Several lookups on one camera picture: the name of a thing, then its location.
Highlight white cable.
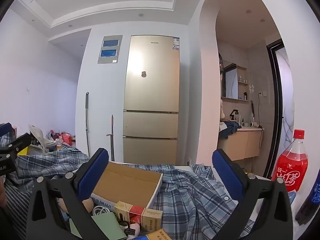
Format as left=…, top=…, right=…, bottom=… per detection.
left=92, top=205, right=111, bottom=217

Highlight grey mop handle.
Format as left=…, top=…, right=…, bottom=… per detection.
left=85, top=92, right=91, bottom=157

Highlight pile of red packages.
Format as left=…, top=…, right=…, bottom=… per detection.
left=48, top=129, right=76, bottom=146

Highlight dark soda bottle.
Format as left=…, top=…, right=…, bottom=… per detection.
left=295, top=177, right=320, bottom=227

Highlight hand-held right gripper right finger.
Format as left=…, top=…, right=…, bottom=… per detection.
left=212, top=149, right=293, bottom=240

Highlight gold refrigerator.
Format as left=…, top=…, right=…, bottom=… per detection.
left=122, top=35, right=181, bottom=165

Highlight green pad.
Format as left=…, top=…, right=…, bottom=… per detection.
left=69, top=212, right=128, bottom=240

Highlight red cigarette pack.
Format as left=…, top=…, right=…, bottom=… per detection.
left=127, top=205, right=146, bottom=231

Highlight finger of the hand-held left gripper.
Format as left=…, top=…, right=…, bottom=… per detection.
left=0, top=123, right=14, bottom=139
left=0, top=132, right=33, bottom=160

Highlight tan oval case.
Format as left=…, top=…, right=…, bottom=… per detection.
left=58, top=197, right=95, bottom=215

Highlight red drink bottle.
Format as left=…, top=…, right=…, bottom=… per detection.
left=271, top=129, right=309, bottom=193

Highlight yellow cigarette pack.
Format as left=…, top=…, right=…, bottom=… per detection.
left=141, top=208, right=163, bottom=233

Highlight grey fabric bag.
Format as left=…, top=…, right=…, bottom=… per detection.
left=28, top=124, right=56, bottom=153

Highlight dark blue clothes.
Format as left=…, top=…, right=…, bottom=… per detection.
left=219, top=120, right=242, bottom=140

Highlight bathroom mirror cabinet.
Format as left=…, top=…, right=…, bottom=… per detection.
left=222, top=60, right=238, bottom=99

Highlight bathroom wall shelf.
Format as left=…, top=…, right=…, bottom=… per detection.
left=237, top=65, right=250, bottom=101

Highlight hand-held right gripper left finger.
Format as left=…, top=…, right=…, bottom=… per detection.
left=26, top=148, right=110, bottom=240

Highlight striped grey cloth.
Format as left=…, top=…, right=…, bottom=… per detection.
left=4, top=179, right=34, bottom=240

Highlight blue plaid cloth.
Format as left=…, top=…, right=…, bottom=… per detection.
left=5, top=144, right=253, bottom=240

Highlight printed glass door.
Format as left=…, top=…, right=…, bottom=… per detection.
left=274, top=47, right=295, bottom=155

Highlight person's left hand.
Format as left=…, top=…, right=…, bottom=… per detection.
left=0, top=178, right=7, bottom=207

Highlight gold cigarette pack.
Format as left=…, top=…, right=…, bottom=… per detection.
left=145, top=229, right=176, bottom=240

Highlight yellow snack packet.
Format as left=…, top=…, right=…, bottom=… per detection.
left=114, top=201, right=133, bottom=225

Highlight cardboard box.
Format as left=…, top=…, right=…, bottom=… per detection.
left=89, top=161, right=164, bottom=211

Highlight grey wall electrical panel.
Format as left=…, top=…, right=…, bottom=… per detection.
left=97, top=35, right=123, bottom=65

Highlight beige vanity cabinet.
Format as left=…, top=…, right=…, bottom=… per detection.
left=217, top=127, right=265, bottom=162

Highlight black door frame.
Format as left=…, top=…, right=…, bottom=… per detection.
left=264, top=38, right=286, bottom=178

